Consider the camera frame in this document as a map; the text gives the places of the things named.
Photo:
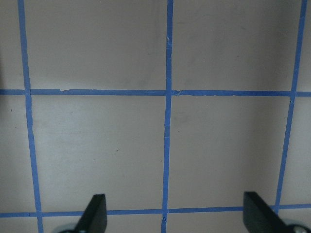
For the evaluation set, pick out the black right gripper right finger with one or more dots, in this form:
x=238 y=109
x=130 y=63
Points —
x=258 y=217

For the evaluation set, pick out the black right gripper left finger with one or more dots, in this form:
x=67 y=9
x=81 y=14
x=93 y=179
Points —
x=94 y=218

